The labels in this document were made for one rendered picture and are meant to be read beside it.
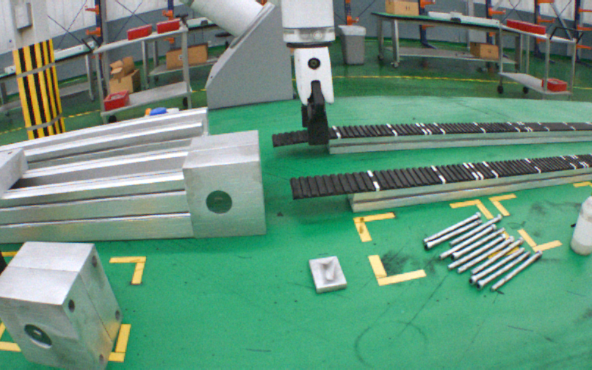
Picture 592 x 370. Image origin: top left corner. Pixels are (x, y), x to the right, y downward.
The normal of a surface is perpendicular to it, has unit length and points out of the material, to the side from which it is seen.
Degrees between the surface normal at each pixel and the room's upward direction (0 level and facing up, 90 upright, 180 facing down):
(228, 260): 0
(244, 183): 90
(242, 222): 90
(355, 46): 94
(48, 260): 0
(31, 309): 90
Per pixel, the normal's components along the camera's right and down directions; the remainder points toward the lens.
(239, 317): -0.05, -0.89
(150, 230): 0.09, 0.44
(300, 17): -0.28, 0.44
